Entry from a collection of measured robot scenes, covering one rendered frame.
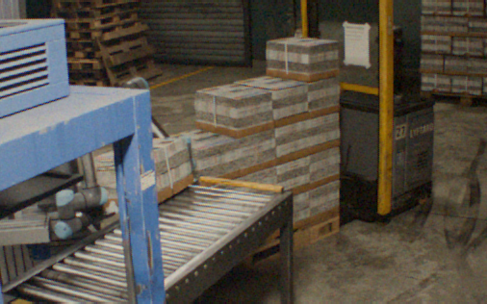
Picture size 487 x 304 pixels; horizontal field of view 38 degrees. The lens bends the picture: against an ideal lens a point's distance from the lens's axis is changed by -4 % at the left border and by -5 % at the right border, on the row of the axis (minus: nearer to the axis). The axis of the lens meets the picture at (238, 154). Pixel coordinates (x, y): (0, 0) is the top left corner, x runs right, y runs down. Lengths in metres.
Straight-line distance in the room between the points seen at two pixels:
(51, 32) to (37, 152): 0.39
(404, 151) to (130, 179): 3.43
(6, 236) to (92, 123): 1.69
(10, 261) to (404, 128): 2.79
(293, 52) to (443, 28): 4.37
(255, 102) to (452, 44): 4.82
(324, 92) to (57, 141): 3.12
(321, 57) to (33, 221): 2.11
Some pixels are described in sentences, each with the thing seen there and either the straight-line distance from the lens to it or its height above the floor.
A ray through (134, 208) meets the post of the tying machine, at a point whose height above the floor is 1.25.
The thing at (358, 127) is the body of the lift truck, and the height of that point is 0.62.
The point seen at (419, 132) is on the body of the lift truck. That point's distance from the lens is 5.22.
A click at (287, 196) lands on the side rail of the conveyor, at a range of 3.27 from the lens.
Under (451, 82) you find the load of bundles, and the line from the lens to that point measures 8.76.
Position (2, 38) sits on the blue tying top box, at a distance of 1.72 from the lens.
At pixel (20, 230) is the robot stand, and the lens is 3.32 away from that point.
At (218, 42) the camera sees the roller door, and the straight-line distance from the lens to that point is 11.58.
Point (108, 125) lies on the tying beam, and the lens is 1.76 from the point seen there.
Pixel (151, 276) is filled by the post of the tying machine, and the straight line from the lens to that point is 2.00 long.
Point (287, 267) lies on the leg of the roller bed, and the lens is 3.42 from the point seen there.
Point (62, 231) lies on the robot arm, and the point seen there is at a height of 0.81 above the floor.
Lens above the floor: 1.91
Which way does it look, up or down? 16 degrees down
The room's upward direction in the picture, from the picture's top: 2 degrees counter-clockwise
